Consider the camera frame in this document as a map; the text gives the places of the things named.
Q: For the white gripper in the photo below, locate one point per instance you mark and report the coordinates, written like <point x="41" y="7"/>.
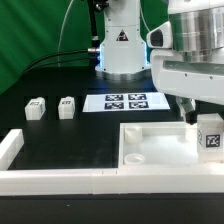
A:
<point x="199" y="81"/>

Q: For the white square tabletop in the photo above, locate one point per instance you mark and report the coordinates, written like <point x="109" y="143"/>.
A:
<point x="161" y="143"/>

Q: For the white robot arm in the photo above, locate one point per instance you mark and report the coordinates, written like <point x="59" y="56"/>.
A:
<point x="185" y="55"/>

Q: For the AprilTag marker sheet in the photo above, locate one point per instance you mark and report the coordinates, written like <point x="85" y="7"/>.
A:
<point x="125" y="102"/>

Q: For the white U-shaped obstacle fence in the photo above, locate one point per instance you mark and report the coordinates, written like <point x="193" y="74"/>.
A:
<point x="200" y="178"/>

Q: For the green backdrop curtain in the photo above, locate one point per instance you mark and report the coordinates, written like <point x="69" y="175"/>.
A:
<point x="30" y="29"/>

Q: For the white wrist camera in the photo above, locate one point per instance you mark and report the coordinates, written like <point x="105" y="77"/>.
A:
<point x="160" y="37"/>

